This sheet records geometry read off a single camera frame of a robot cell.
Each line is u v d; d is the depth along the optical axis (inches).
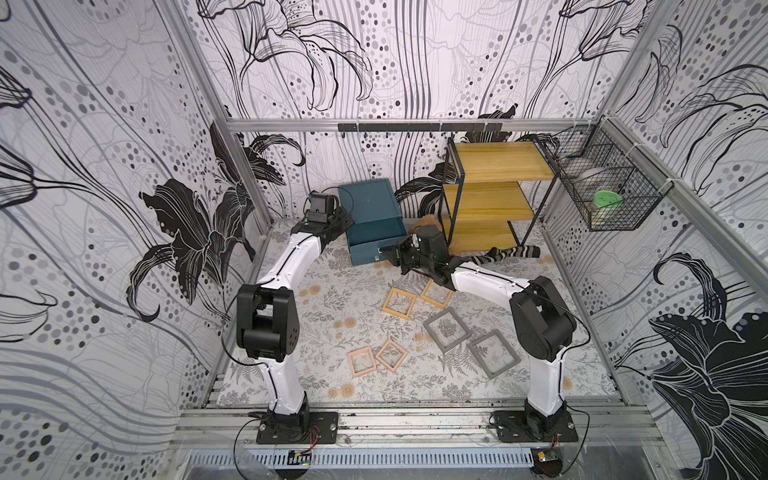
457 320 36.2
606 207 28.2
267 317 20.5
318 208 27.6
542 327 19.8
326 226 26.5
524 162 38.1
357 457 27.6
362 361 33.0
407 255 31.3
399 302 37.8
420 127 35.8
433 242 27.6
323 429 28.9
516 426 27.7
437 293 38.4
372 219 36.2
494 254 41.9
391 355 33.7
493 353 33.6
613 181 30.8
